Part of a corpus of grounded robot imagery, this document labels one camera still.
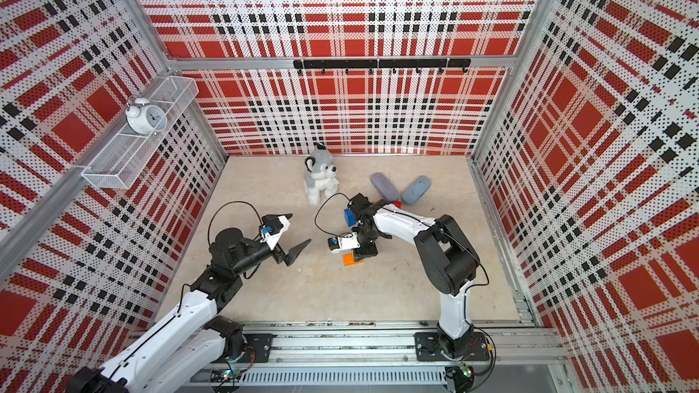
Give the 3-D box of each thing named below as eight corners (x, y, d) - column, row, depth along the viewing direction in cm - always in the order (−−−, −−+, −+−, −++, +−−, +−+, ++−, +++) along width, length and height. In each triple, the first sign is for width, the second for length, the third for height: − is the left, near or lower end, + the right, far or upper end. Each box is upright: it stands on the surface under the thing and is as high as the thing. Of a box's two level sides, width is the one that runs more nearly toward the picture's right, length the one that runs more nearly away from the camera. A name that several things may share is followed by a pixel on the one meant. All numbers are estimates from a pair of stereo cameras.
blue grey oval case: (399, 199, 108) (400, 195, 106) (420, 178, 116) (421, 173, 113) (411, 207, 106) (412, 203, 104) (432, 185, 113) (433, 180, 111)
